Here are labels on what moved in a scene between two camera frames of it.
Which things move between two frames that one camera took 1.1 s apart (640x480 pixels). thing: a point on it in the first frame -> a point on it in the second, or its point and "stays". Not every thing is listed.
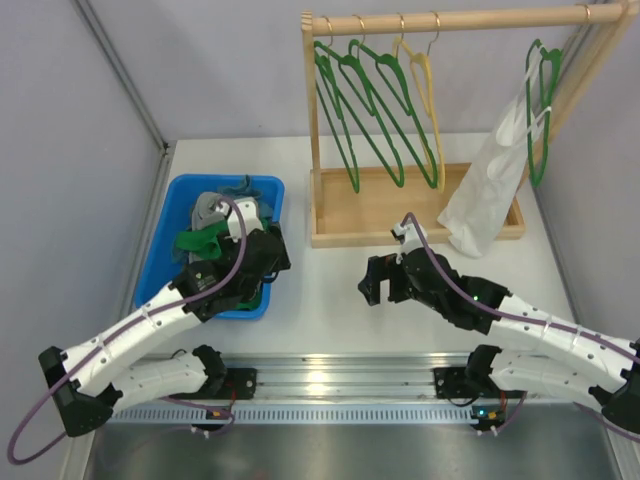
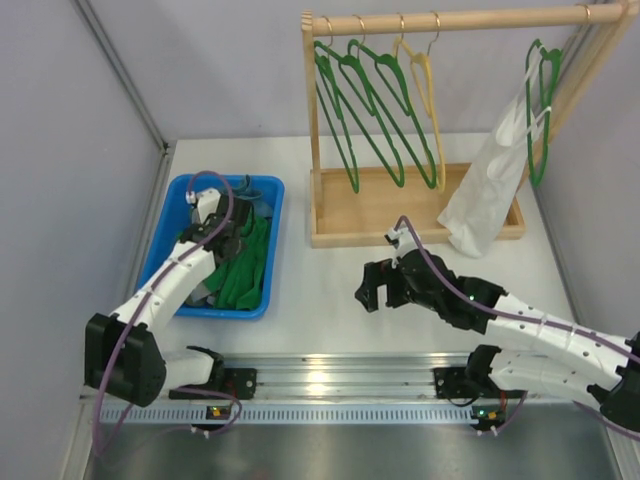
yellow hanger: [423, 80] stays
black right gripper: [382, 267] stays
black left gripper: [270, 246] -> [232, 240]
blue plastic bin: [158, 271] stays
